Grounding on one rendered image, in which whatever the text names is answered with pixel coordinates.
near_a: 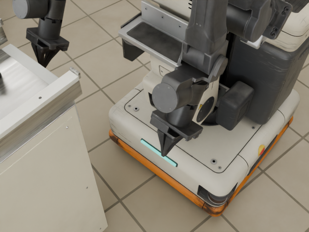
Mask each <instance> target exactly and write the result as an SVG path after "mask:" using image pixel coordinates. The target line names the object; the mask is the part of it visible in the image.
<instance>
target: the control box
mask: <svg viewBox="0 0 309 232"><path fill-rule="evenodd" d="M2 50H3V51H4V52H6V53H7V54H8V55H10V56H11V57H12V58H14V59H15V60H17V61H18V62H19V63H20V64H22V65H23V66H25V67H26V68H27V69H29V70H30V71H32V72H33V73H34V74H36V75H37V76H38V77H39V78H41V79H42V80H44V81H45V82H46V83H48V84H51V83H53V82H54V81H55V80H57V79H58V77H57V76H56V75H54V74H53V73H52V72H50V71H49V70H47V69H46V68H45V67H43V66H42V65H40V64H39V63H38V62H36V61H34V60H33V59H32V58H31V57H29V56H28V55H26V54H25V53H23V52H22V51H21V50H19V49H18V48H16V47H15V46H14V45H12V44H9V45H7V46H6V47H4V48H2ZM75 108H76V105H75ZM76 112H77V115H78V111H77V108H76ZM78 119H79V122H80V118H79V115H78Z"/></svg>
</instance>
